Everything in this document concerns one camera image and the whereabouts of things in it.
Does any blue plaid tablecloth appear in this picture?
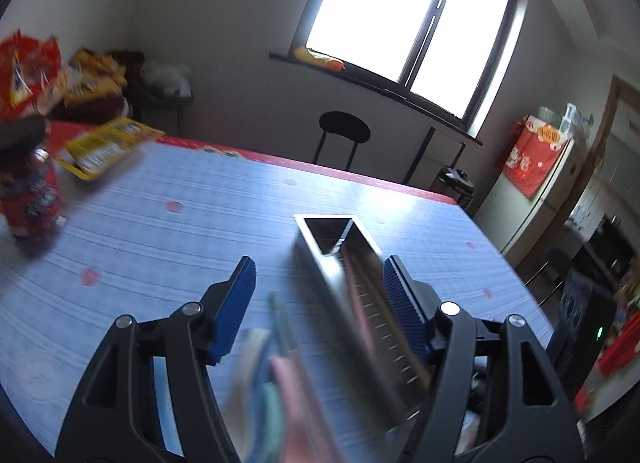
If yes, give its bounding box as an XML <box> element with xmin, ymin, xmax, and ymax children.
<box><xmin>1</xmin><ymin>144</ymin><xmax>552</xmax><ymax>462</ymax></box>

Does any window with dark frame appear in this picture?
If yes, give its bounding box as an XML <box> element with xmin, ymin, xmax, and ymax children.
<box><xmin>283</xmin><ymin>0</ymin><xmax>526</xmax><ymax>139</ymax></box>

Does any red cloth on fridge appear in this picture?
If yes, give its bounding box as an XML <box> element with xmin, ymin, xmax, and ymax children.
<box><xmin>495</xmin><ymin>116</ymin><xmax>570</xmax><ymax>198</ymax></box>

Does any red label snack jar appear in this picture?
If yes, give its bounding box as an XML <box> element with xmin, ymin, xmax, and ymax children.
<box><xmin>0</xmin><ymin>114</ymin><xmax>68</xmax><ymax>244</ymax></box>

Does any green spoon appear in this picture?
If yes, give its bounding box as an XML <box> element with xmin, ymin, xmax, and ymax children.
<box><xmin>250</xmin><ymin>381</ymin><xmax>286</xmax><ymax>462</ymax></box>

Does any cream white spoon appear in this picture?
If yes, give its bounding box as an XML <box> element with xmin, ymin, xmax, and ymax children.
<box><xmin>222</xmin><ymin>329</ymin><xmax>271</xmax><ymax>462</ymax></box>

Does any pink spoon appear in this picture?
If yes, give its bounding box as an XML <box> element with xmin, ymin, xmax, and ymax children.
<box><xmin>269</xmin><ymin>355</ymin><xmax>344</xmax><ymax>462</ymax></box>

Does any white plastic bag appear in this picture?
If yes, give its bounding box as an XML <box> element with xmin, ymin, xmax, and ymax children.
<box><xmin>141</xmin><ymin>61</ymin><xmax>192</xmax><ymax>98</ymax></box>

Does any yellow snack tray pack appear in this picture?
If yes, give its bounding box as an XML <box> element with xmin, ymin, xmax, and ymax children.
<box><xmin>55</xmin><ymin>116</ymin><xmax>165</xmax><ymax>182</ymax></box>

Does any yellow orange bag on sill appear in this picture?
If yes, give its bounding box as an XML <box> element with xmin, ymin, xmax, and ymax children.
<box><xmin>293</xmin><ymin>46</ymin><xmax>345</xmax><ymax>73</ymax></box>

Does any yellow snack bags pile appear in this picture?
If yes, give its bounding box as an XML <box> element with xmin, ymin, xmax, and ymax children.
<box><xmin>63</xmin><ymin>48</ymin><xmax>127</xmax><ymax>107</ymax></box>

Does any steel utensil tray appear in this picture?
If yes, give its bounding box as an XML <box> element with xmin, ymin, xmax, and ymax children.
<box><xmin>294</xmin><ymin>214</ymin><xmax>431</xmax><ymax>431</ymax></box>

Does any white refrigerator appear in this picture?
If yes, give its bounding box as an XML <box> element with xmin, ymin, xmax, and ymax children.
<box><xmin>474</xmin><ymin>135</ymin><xmax>584</xmax><ymax>267</ymax></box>

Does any red snack bag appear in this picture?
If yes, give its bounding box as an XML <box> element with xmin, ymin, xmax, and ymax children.
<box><xmin>1</xmin><ymin>30</ymin><xmax>68</xmax><ymax>122</ymax></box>

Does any black round stool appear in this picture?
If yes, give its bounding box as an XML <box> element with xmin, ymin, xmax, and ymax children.
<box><xmin>312</xmin><ymin>111</ymin><xmax>371</xmax><ymax>172</ymax></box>

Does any folded black frame table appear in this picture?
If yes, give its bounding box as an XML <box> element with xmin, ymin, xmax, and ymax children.
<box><xmin>402</xmin><ymin>127</ymin><xmax>466</xmax><ymax>189</ymax></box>

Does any black rice cooker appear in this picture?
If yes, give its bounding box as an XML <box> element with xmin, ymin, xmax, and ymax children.
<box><xmin>428</xmin><ymin>166</ymin><xmax>475</xmax><ymax>211</ymax></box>

